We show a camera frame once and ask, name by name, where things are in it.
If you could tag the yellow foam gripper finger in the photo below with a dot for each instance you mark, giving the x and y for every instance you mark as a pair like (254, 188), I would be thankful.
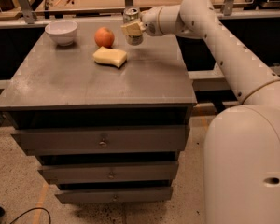
(133, 28)

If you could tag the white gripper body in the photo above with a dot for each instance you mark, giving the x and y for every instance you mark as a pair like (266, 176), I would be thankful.
(150, 22)

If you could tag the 7up soda can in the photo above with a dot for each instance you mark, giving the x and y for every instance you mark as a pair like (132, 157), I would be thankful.
(133, 14)

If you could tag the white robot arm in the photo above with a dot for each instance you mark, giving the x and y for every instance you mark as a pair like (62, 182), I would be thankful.
(241, 151)

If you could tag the orange fruit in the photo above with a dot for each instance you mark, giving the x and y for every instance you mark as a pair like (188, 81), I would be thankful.
(104, 37)

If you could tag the yellow sponge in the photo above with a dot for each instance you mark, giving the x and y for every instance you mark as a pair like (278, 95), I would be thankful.
(115, 57)

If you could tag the white bowl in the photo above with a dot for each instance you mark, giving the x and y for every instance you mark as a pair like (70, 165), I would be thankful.
(62, 33)

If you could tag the grey drawer cabinet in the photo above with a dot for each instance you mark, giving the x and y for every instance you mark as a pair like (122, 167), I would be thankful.
(62, 87)

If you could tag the middle grey drawer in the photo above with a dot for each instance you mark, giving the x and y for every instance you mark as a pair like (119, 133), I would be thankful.
(109, 172)

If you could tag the grey drawer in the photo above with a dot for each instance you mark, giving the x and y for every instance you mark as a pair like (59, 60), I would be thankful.
(131, 139)
(128, 195)
(109, 172)

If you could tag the top grey drawer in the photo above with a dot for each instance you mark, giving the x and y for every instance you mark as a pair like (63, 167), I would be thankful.
(131, 139)

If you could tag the bottom grey drawer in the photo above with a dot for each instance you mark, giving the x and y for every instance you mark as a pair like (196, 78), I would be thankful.
(128, 195)

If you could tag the metal railing bracket left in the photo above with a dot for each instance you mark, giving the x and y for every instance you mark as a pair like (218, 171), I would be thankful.
(27, 12)

